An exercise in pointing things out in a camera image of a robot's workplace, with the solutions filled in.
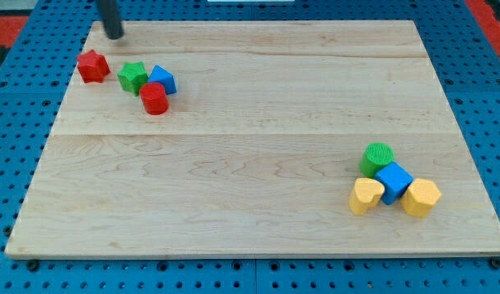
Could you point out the dark grey cylindrical pusher tip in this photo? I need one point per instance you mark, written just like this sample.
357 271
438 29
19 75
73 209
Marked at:
111 19

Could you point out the green star block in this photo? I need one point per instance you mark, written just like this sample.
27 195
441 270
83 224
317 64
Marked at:
132 76

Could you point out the red star block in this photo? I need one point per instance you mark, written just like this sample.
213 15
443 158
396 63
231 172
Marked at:
92 67

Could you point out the blue triangle block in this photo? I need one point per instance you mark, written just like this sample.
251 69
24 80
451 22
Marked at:
162 76

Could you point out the red cylinder block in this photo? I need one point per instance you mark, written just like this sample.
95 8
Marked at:
154 98

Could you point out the light wooden board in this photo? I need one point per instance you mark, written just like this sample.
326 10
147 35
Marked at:
259 150

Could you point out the green cylinder block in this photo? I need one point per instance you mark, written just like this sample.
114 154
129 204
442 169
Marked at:
375 157

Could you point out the yellow heart block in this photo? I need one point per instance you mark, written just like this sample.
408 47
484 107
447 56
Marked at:
365 194

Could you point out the blue cube block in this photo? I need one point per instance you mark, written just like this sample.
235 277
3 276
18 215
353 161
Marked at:
395 180

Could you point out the yellow hexagon block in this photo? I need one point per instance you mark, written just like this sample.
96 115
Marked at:
420 197

